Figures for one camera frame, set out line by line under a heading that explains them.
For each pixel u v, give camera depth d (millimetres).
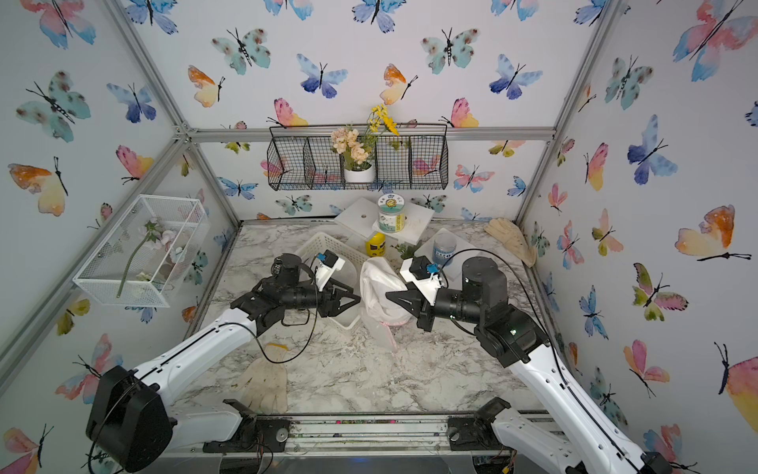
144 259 728
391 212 825
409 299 549
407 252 977
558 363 431
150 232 738
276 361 562
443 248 839
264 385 816
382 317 645
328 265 674
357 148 814
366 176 910
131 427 392
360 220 1009
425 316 519
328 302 661
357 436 748
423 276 493
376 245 1036
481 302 480
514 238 1145
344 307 709
